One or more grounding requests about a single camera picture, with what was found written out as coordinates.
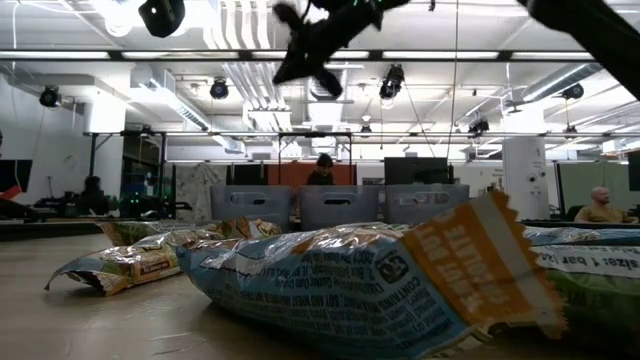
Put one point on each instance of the yellow light blue granola bar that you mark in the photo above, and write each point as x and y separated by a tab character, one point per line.
140	267

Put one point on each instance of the orange partition panel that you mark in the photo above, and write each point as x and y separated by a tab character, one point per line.
290	175

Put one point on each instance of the person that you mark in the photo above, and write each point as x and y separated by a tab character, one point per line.
321	175
602	212

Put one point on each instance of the black computer monitor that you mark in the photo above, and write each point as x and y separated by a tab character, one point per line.
415	172

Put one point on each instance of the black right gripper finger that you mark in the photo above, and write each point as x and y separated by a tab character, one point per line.
305	67
291	60

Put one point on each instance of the black metal rack frame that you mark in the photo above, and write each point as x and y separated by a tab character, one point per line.
91	165

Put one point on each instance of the dark wall monitor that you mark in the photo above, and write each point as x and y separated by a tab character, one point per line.
634	172
15	175

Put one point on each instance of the white fabric cover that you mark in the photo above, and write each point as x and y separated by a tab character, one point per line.
200	190

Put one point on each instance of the black ceiling spotlight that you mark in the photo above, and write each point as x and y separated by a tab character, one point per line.
391	82
479	127
219	88
50	96
572	91

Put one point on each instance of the grey translucent plastic bin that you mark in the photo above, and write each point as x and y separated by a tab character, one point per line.
425	212
340	217
250	212

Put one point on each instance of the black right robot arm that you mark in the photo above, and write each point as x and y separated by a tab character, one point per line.
600	35

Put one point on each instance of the light blue orange granola bar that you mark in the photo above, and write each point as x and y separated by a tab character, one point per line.
260	229
325	295

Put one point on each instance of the silver bar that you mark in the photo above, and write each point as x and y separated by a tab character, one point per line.
125	232

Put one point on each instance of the black overhead frame beam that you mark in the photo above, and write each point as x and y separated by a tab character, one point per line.
505	55

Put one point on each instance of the green partition wall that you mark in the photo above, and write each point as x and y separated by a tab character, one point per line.
580	185

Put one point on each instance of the white room pillar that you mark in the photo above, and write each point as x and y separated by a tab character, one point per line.
525	175

